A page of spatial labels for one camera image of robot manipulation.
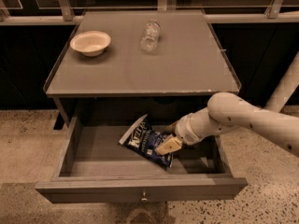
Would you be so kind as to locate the blue chip bag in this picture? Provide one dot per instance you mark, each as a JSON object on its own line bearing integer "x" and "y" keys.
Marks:
{"x": 143, "y": 140}

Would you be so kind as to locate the metal railing frame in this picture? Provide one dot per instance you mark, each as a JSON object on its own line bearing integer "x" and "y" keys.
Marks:
{"x": 34, "y": 12}

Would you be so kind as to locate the metal drawer knob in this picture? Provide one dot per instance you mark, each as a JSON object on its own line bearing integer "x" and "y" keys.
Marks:
{"x": 144, "y": 197}

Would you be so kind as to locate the grey cabinet counter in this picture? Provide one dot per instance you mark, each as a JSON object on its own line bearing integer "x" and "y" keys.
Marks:
{"x": 188, "y": 60}

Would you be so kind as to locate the white paper bowl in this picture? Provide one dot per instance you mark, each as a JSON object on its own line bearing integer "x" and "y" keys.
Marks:
{"x": 90, "y": 44}

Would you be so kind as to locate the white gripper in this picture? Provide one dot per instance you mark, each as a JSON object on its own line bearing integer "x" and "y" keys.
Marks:
{"x": 186, "y": 130}

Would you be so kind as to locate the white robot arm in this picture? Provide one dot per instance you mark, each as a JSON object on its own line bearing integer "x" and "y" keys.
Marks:
{"x": 226, "y": 111}

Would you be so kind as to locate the clear plastic water bottle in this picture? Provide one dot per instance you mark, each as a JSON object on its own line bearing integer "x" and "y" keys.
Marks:
{"x": 150, "y": 37}

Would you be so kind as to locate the open grey top drawer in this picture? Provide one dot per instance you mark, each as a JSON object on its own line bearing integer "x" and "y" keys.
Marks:
{"x": 94, "y": 168}

